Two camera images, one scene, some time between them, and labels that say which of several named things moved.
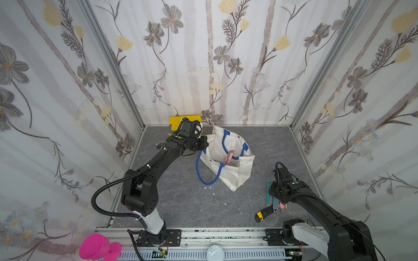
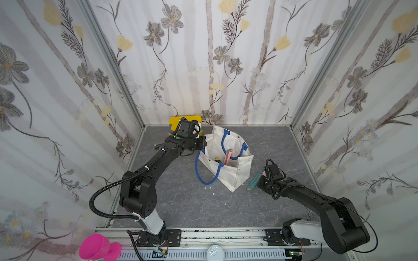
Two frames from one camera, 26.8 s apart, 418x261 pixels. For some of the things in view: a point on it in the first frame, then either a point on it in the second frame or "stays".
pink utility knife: (229, 157) stays
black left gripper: (204, 139) stays
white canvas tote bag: (229, 156) stays
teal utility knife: (269, 198) -> (255, 181)
